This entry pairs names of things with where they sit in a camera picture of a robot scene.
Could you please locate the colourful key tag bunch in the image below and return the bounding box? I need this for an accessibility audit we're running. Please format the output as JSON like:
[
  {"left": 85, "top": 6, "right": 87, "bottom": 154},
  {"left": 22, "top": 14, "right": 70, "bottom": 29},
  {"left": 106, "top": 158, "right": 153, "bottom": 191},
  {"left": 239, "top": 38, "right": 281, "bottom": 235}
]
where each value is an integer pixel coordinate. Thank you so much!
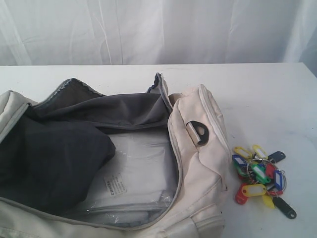
[{"left": 232, "top": 144, "right": 297, "bottom": 219}]

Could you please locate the cream fabric duffel bag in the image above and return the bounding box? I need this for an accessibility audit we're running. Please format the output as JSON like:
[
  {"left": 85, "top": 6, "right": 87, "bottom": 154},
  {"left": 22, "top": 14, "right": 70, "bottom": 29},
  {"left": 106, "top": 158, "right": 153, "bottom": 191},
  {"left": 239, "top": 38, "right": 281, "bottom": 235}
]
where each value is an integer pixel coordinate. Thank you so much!
[{"left": 0, "top": 73, "right": 230, "bottom": 238}]

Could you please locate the clear plastic packing bag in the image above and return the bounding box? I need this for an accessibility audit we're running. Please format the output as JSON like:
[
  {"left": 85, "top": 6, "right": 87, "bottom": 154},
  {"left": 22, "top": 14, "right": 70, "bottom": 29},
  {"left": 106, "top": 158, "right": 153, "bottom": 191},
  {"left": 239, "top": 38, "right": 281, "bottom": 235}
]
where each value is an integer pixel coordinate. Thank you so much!
[{"left": 64, "top": 130, "right": 178, "bottom": 227}]

